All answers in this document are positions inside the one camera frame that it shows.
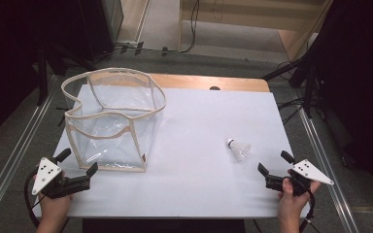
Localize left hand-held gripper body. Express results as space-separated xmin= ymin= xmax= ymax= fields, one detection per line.
xmin=31 ymin=156 xmax=92 ymax=200

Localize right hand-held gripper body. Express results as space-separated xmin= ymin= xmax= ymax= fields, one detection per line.
xmin=264 ymin=158 xmax=335 ymax=197

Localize white shuttlecock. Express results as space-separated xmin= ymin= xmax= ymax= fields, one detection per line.
xmin=225 ymin=138 xmax=253 ymax=163

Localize transparent bag with beige trim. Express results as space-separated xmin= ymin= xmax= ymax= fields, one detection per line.
xmin=60 ymin=67 xmax=168 ymax=173

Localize person's left hand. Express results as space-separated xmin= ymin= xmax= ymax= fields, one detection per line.
xmin=36 ymin=170 xmax=75 ymax=225

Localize person's right hand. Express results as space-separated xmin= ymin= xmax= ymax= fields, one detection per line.
xmin=277 ymin=168 xmax=322 ymax=225

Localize white board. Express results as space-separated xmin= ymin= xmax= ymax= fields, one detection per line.
xmin=31 ymin=83 xmax=311 ymax=219

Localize black tripod stand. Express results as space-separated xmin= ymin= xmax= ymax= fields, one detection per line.
xmin=260 ymin=54 xmax=322 ymax=120

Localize black metal stand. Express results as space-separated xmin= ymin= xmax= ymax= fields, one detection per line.
xmin=36 ymin=38 xmax=88 ymax=107

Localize black seat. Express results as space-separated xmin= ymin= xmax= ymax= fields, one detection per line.
xmin=82 ymin=218 xmax=248 ymax=233

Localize black curtain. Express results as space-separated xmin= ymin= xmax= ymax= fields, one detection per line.
xmin=0 ymin=0 xmax=88 ymax=150
xmin=304 ymin=0 xmax=373 ymax=208

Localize wooden table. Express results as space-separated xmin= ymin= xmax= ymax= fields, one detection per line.
xmin=148 ymin=73 xmax=271 ymax=94

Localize black cabinet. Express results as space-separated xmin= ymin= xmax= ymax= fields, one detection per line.
xmin=77 ymin=0 xmax=125 ymax=63

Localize light wooden furniture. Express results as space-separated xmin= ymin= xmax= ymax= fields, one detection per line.
xmin=178 ymin=0 xmax=335 ymax=63

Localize metal floor rail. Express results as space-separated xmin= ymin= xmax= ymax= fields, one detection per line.
xmin=0 ymin=75 xmax=59 ymax=224
xmin=290 ymin=86 xmax=361 ymax=233

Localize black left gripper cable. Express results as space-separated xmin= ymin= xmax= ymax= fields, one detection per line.
xmin=23 ymin=170 xmax=42 ymax=229

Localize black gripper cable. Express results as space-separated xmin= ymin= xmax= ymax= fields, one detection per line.
xmin=23 ymin=170 xmax=42 ymax=229
xmin=298 ymin=188 xmax=317 ymax=233

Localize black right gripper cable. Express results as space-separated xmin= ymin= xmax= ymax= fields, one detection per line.
xmin=298 ymin=188 xmax=317 ymax=233

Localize black floor cables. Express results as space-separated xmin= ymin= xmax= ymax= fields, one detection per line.
xmin=276 ymin=96 xmax=307 ymax=125

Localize black hanging cable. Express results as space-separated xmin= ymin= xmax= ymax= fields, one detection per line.
xmin=178 ymin=0 xmax=201 ymax=54

